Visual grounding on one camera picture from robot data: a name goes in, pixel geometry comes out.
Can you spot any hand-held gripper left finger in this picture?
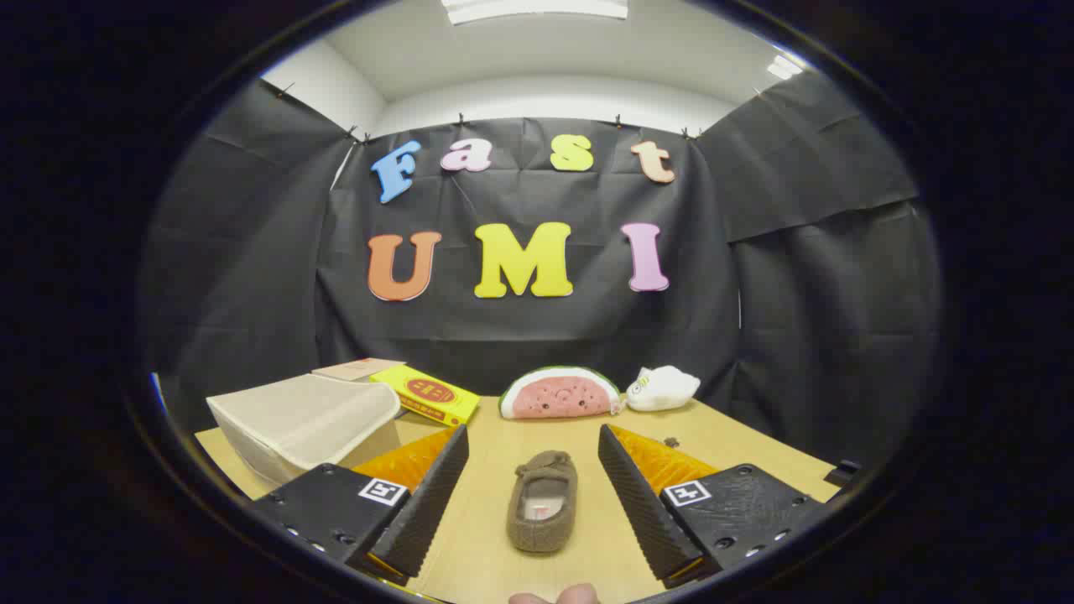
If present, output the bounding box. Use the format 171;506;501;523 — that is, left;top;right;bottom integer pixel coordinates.
250;424;471;586

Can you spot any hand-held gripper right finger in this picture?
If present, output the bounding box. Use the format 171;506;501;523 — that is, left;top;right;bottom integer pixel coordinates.
597;424;827;590

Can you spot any cream fabric storage box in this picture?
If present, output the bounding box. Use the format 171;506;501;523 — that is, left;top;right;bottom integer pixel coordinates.
206;374;402;486

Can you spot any yellow book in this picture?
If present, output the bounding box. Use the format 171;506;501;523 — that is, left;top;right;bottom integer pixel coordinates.
369;365;482;427

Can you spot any white plush toy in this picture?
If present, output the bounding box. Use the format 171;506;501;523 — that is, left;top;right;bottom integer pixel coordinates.
626;366;701;413

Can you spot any watermelon slice plush toy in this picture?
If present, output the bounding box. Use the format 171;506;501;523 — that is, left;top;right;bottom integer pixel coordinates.
498;366;623;420

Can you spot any beige book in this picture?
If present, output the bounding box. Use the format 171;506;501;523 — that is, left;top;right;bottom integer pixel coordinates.
311;358;407;383

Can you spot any long ceiling light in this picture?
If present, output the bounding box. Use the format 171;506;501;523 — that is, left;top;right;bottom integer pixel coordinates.
442;0;629;25

